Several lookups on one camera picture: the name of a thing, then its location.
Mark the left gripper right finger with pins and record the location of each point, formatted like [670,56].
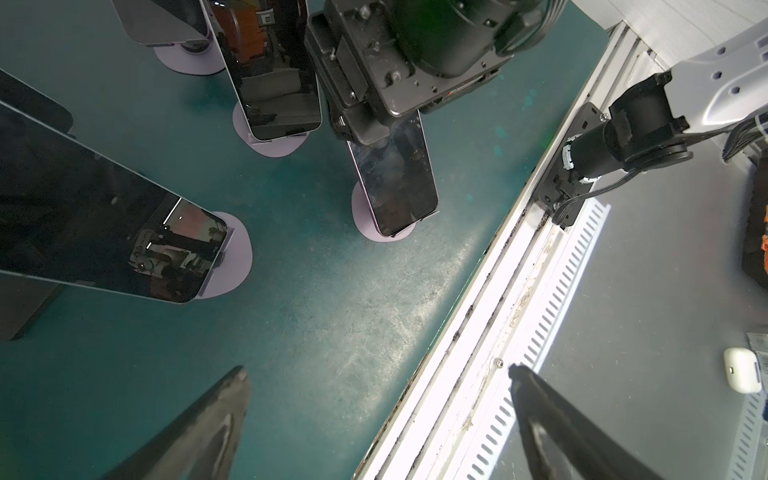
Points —
[559,442]

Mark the black back-left stand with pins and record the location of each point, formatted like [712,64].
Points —
[23,300]

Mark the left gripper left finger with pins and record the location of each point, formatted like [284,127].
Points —
[201,443]

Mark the black back-left phone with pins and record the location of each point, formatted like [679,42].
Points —
[30,101]

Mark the purple phone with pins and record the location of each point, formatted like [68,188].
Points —
[397,177]
[162,22]

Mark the white edged phone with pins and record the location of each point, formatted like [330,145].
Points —
[72,216]

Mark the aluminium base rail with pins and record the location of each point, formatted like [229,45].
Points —
[455,414]

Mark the white middle-right phone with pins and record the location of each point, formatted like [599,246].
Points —
[262,46]

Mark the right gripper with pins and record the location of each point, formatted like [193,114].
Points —
[369,83]

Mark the purple round stand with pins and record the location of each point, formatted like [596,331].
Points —
[191,58]
[365,222]
[278,148]
[234,262]

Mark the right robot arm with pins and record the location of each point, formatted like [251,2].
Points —
[652,125]

